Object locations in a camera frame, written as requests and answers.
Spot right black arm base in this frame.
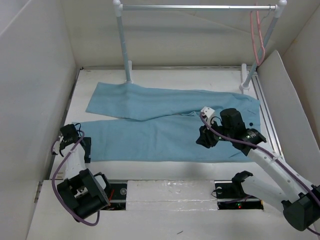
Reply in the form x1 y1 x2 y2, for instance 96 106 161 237
211 181 264 211

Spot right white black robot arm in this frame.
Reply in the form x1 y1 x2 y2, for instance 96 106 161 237
196 106 320 235

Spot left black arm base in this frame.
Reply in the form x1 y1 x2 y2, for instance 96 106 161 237
102 181 128 211

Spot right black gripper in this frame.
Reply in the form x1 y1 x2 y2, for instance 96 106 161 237
195 117 234 149

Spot white and silver clothes rack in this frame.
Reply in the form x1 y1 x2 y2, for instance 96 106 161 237
112 0 288 94

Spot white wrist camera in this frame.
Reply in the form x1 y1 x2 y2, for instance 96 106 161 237
50 135 64 157
200 106 216 121

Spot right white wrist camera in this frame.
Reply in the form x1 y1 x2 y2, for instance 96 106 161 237
200 106 216 121

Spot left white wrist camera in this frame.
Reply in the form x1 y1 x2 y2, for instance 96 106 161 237
50 135 64 157

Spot pink clothes hanger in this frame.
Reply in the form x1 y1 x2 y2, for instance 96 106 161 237
249 2 266 66

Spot aluminium rail right side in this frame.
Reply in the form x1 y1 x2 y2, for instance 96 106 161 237
251 73 283 157

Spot light blue trousers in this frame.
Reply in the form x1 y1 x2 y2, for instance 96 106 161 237
81 82 261 163

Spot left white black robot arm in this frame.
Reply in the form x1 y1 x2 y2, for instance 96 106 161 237
51 123 114 227

